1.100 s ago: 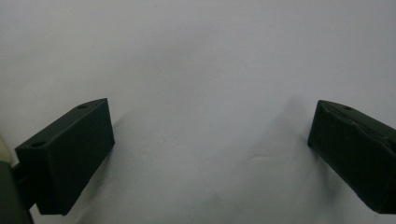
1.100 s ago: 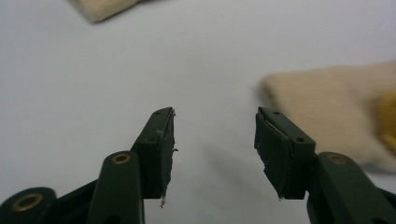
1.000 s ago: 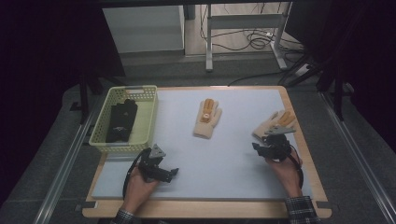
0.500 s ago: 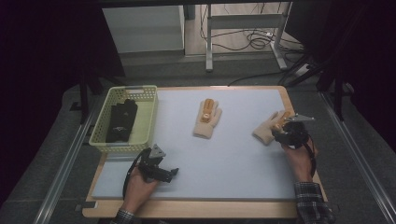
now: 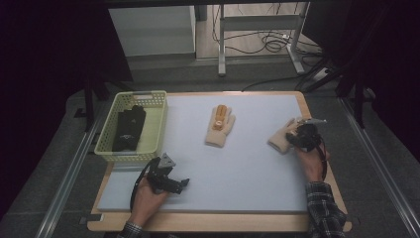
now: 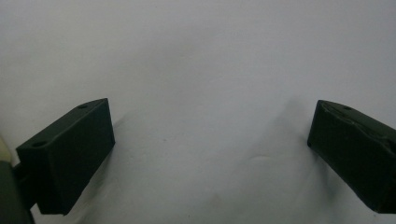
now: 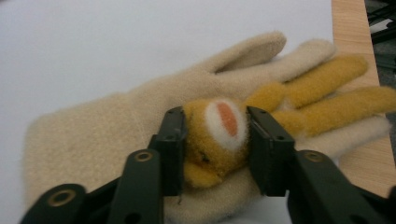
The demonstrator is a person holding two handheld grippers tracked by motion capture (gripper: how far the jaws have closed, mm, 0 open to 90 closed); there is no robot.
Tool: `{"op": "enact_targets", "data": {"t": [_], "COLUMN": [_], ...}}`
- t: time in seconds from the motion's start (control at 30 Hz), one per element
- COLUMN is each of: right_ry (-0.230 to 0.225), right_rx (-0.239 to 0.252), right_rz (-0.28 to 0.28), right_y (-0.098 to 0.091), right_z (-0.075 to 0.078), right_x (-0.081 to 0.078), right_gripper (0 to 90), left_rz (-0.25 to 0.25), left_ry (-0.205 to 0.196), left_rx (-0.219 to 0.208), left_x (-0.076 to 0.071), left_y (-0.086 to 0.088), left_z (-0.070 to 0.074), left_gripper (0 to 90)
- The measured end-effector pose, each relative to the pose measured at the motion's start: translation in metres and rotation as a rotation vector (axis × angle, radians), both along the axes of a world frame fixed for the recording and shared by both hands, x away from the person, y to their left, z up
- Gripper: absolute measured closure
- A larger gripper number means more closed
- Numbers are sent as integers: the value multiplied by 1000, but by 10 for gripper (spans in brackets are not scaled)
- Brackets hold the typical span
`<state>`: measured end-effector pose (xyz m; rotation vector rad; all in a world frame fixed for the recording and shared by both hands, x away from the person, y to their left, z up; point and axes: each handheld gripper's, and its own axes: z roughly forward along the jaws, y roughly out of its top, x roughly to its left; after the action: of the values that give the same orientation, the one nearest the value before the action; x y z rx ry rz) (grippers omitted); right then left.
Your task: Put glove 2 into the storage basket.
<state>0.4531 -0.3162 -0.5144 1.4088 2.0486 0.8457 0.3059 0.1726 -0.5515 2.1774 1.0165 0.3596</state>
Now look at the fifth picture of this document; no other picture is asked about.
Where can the white cabinet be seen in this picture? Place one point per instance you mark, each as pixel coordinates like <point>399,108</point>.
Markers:
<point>152,29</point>

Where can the dark stand leg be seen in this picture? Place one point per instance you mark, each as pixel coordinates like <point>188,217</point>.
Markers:
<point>89,105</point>

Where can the person's left hand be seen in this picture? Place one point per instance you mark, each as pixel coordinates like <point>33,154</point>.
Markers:
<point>147,201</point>

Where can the beige glove with orange patch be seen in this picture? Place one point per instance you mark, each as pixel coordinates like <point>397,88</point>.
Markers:
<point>218,135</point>

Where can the plain beige knit glove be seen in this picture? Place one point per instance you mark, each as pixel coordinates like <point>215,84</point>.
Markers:
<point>279,140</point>

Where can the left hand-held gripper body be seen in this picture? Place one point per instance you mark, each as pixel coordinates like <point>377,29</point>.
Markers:
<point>161,172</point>

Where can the white power strip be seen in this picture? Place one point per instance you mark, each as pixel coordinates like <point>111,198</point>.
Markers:
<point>321,74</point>

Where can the white foam mat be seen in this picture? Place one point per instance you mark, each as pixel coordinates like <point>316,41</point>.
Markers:
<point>231,172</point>

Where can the white metal stand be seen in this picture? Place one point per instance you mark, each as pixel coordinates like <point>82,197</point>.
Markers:
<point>261,23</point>

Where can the metal floor rail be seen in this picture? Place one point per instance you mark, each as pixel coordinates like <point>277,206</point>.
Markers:
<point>66,185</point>
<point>383,178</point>

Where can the person's right hand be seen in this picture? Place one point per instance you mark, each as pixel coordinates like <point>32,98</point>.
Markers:
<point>312,163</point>

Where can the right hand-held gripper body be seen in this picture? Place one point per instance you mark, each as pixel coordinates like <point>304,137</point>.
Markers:
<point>308,134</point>

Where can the pale yellow plastic basket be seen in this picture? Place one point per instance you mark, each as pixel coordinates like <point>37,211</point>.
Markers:
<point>154,132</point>

